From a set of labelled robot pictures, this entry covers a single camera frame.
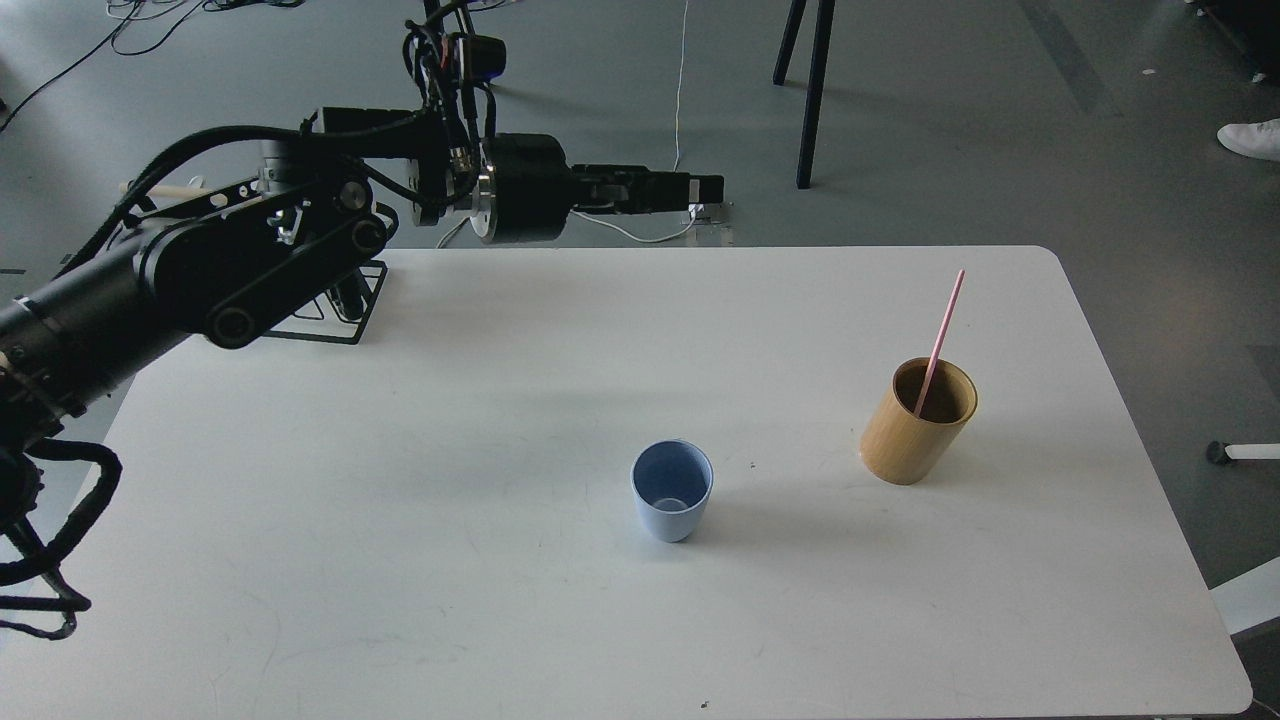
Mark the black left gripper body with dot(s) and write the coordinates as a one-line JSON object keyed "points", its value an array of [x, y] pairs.
{"points": [[527, 190]]}

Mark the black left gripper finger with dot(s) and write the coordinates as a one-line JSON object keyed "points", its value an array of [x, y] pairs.
{"points": [[705, 190]]}

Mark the pink chopstick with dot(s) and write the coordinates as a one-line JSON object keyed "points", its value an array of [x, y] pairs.
{"points": [[939, 342]]}

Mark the blue plastic cup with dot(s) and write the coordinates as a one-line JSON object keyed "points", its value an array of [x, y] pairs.
{"points": [[672, 481]]}

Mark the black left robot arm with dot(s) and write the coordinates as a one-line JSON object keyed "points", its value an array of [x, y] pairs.
{"points": [[76, 339]]}

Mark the black table leg right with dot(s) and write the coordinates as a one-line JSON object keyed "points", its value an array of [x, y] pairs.
{"points": [[819, 58]]}

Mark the bamboo cylinder holder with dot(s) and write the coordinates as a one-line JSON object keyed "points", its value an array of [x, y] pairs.
{"points": [[901, 449]]}

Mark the white shoe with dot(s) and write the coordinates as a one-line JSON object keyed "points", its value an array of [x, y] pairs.
{"points": [[1258, 140]]}

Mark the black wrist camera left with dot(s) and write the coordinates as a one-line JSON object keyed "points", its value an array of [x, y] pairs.
{"points": [[441, 61]]}

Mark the black wire mug rack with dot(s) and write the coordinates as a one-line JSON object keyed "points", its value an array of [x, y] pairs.
{"points": [[232, 264]]}

